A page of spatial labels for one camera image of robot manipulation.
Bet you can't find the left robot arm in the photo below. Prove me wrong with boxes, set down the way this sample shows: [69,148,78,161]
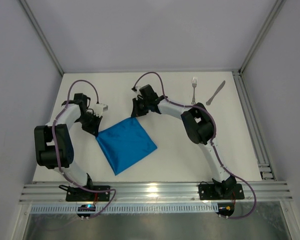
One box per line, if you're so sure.
[34,93,107,194]

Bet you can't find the right controller board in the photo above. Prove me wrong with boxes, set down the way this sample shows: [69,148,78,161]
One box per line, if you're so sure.
[216,202,235,219]

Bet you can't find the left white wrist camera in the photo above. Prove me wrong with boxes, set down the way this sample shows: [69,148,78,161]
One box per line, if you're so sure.
[93,103,108,117]

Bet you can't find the right side aluminium rail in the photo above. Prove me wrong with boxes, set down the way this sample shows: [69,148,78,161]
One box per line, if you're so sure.
[232,70,276,181]

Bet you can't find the aluminium rail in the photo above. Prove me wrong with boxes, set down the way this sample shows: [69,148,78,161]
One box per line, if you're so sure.
[232,70,276,181]
[19,181,293,204]

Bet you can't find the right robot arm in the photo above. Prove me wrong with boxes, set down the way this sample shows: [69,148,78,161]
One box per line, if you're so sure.
[131,84,237,199]

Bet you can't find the controller board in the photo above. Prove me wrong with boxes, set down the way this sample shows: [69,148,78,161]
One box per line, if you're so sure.
[77,204,96,220]
[216,202,235,219]

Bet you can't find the aluminium front rail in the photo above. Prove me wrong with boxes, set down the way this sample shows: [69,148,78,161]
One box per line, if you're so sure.
[19,181,293,204]

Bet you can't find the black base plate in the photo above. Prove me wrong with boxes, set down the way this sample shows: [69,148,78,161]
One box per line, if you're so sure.
[59,185,110,202]
[198,182,245,201]

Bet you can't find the left controller board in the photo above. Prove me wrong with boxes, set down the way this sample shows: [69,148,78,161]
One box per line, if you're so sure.
[77,204,96,220]

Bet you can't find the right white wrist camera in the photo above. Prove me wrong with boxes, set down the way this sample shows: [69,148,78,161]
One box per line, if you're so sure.
[131,86,141,94]

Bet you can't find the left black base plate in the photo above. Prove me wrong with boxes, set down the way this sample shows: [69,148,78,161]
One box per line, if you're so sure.
[59,185,110,202]

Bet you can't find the silver table knife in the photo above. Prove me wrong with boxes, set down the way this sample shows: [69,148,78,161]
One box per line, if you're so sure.
[206,81,226,106]

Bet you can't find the left aluminium frame post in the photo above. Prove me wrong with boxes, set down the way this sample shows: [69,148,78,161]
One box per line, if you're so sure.
[18,0,65,76]

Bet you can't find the aluminium frame post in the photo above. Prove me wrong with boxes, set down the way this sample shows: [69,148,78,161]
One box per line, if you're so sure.
[18,0,65,76]
[239,0,286,74]

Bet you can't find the right aluminium frame post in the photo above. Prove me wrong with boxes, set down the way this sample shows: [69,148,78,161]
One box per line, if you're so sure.
[239,0,286,74]

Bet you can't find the slotted cable duct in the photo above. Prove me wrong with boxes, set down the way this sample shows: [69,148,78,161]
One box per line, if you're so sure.
[30,202,218,214]

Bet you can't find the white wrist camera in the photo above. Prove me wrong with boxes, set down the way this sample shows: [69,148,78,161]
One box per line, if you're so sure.
[131,86,141,94]
[93,103,108,117]

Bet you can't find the silver fork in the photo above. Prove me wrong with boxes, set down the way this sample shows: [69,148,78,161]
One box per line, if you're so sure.
[191,76,197,105]

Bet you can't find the blue cloth napkin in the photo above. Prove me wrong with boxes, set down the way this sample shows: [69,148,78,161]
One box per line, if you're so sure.
[96,117,157,176]

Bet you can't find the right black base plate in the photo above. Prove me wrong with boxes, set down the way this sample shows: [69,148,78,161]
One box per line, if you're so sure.
[198,182,245,201]

